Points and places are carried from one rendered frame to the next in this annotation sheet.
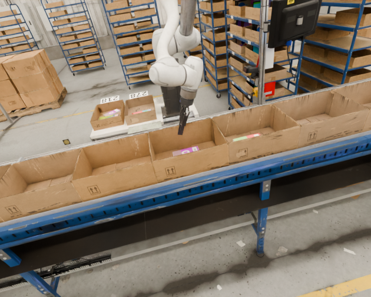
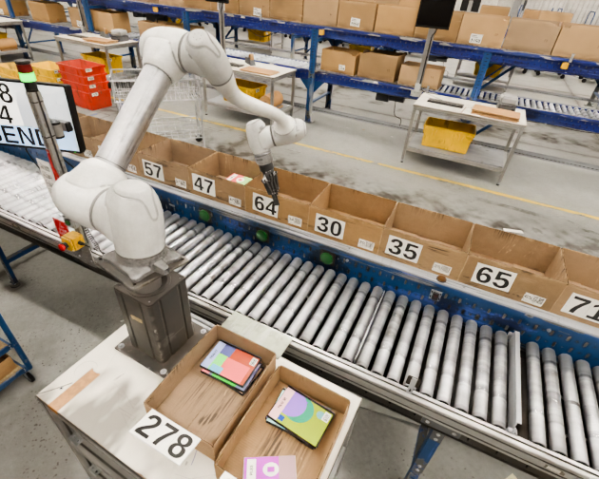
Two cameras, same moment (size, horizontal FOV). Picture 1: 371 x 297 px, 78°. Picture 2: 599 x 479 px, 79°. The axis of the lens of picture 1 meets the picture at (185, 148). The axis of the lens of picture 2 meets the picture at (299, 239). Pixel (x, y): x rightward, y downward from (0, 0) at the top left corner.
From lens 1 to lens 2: 2.78 m
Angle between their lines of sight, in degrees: 104
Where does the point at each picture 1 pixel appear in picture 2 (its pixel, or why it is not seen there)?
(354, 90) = not seen: hidden behind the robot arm
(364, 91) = not seen: hidden behind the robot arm
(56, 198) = (413, 219)
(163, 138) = (295, 211)
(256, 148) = (249, 171)
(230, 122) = (227, 189)
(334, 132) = (192, 157)
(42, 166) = (433, 254)
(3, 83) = not seen: outside the picture
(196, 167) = (296, 188)
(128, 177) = (350, 198)
